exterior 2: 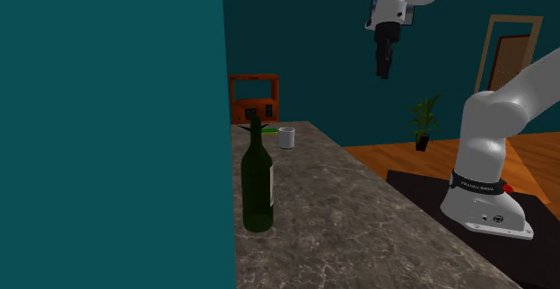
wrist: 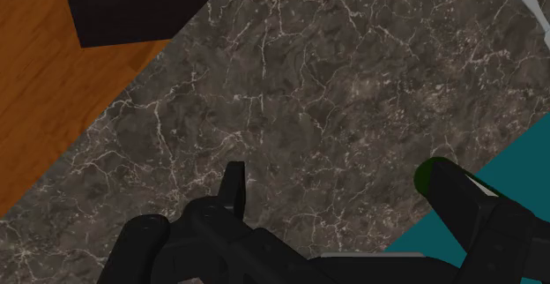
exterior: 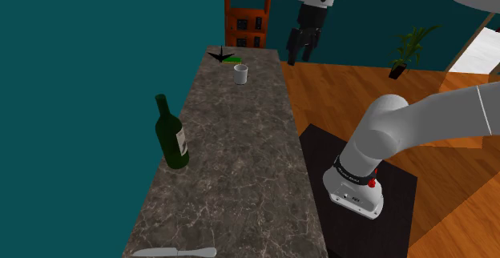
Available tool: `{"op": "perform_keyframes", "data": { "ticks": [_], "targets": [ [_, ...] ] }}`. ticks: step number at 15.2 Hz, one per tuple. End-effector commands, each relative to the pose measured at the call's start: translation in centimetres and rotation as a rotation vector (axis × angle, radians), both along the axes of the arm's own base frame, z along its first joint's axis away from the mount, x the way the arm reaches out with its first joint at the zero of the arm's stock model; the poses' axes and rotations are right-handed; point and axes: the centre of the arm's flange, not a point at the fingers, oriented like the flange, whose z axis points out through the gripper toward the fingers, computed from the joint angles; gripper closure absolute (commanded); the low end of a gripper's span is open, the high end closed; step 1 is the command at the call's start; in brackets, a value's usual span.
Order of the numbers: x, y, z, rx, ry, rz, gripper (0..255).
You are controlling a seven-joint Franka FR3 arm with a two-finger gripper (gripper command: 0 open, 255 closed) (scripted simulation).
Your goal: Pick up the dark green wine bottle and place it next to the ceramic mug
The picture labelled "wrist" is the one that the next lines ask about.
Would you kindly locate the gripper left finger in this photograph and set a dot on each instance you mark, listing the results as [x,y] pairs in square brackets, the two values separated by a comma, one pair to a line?
[206,240]

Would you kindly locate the dark green round object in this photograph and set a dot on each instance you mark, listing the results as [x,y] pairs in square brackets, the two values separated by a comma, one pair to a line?
[421,176]

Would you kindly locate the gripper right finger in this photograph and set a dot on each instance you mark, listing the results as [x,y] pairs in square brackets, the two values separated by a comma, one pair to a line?
[494,231]

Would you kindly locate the white kitchen utensil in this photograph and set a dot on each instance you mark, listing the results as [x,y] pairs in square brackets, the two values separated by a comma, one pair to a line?
[532,3]

